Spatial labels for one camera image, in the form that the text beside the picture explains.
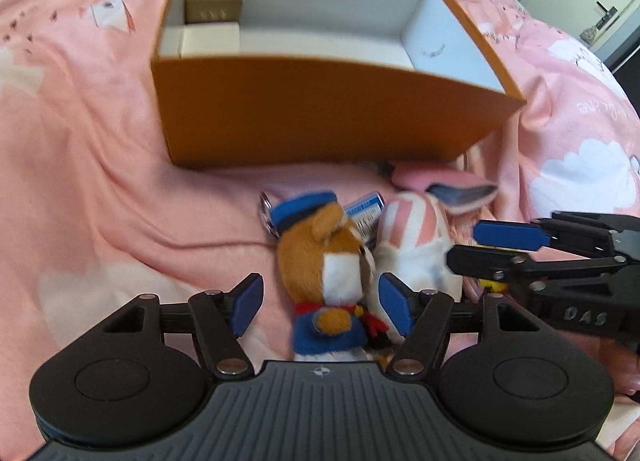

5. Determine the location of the white small box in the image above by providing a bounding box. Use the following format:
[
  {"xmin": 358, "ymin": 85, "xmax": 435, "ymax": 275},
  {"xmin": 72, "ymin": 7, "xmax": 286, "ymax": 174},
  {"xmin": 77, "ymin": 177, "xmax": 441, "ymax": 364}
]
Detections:
[{"xmin": 157, "ymin": 22, "xmax": 241, "ymax": 58}]

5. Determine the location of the orange white storage box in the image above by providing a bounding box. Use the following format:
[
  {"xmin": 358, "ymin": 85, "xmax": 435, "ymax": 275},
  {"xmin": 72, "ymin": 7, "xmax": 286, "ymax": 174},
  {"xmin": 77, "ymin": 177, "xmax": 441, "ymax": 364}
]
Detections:
[{"xmin": 151, "ymin": 0, "xmax": 525, "ymax": 168}]

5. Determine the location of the red panda sailor plush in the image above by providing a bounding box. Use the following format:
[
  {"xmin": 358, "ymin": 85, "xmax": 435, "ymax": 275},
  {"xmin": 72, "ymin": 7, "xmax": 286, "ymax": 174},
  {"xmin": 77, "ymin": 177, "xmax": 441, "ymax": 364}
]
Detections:
[{"xmin": 260, "ymin": 191, "xmax": 388, "ymax": 363}]

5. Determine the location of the blue white small packet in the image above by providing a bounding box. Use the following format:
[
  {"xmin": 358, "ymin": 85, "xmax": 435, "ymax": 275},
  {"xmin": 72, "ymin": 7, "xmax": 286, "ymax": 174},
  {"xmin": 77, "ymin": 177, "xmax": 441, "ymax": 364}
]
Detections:
[{"xmin": 344, "ymin": 192, "xmax": 385, "ymax": 249}]

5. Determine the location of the pink plush item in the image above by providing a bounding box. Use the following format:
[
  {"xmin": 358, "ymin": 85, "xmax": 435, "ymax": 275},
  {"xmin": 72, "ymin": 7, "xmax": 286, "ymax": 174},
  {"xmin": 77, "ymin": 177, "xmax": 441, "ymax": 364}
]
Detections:
[{"xmin": 390, "ymin": 162, "xmax": 486, "ymax": 192}]

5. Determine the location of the small brown cardboard box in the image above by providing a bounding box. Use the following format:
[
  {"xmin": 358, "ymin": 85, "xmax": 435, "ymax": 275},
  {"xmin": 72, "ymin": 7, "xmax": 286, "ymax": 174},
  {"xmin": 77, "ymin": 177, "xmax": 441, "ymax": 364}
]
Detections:
[{"xmin": 184, "ymin": 0, "xmax": 244, "ymax": 24}]

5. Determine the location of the white pink striped plush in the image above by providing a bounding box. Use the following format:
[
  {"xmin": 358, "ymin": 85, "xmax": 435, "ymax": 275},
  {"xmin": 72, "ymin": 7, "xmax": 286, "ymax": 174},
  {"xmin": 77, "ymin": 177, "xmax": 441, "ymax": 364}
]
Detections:
[{"xmin": 373, "ymin": 179, "xmax": 498, "ymax": 301}]

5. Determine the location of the pink cloud print duvet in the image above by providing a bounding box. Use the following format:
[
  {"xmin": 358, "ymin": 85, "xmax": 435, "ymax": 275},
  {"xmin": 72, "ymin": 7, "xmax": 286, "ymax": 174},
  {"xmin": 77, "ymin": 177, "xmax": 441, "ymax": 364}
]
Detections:
[{"xmin": 1, "ymin": 0, "xmax": 639, "ymax": 460}]

